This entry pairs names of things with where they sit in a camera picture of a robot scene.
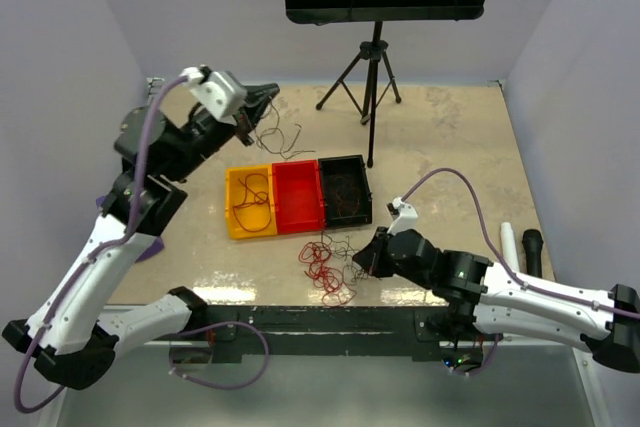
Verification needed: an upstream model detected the thin black wire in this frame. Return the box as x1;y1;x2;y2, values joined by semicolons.
253;101;317;161

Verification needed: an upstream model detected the red wire tangle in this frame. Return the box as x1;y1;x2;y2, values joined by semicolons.
298;241;359;308

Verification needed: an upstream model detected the brown wire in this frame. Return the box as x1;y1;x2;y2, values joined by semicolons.
324;171;365;222

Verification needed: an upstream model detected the dark red wire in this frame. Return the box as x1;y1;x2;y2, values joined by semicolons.
232;172;274;234

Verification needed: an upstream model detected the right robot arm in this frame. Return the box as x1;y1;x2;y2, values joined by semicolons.
353;227;639;374

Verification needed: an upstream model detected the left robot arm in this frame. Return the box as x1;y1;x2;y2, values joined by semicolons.
2;83;280;390

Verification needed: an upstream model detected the black plastic bin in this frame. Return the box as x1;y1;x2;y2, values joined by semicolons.
318;155;373;229

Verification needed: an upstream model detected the yellow plastic bin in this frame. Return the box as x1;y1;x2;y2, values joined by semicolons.
225;164;278;240

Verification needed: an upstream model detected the red plastic bin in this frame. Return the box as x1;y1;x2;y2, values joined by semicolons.
272;160;325;235

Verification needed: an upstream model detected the white cylinder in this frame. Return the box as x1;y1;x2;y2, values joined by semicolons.
500;222;520;273

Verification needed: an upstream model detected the black cylinder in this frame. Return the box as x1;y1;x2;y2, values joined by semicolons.
522;229;544;278

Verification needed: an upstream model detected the purple holder block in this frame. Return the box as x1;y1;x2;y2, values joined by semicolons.
95;196;165;263

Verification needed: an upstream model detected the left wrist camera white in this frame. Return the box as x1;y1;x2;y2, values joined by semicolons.
181;65;247;126

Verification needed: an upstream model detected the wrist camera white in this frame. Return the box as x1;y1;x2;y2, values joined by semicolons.
387;197;418;235
181;65;247;126

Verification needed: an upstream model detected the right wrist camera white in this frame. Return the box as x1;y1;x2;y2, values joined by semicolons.
387;197;418;235

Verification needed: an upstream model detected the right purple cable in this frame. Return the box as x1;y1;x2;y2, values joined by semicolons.
399;168;640;377

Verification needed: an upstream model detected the purple cable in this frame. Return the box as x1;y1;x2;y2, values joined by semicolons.
12;75;271;414
399;168;640;377

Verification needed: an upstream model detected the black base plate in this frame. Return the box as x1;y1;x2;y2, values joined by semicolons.
187;305;479;362

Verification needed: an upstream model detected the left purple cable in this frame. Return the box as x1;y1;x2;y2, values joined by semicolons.
12;75;271;414

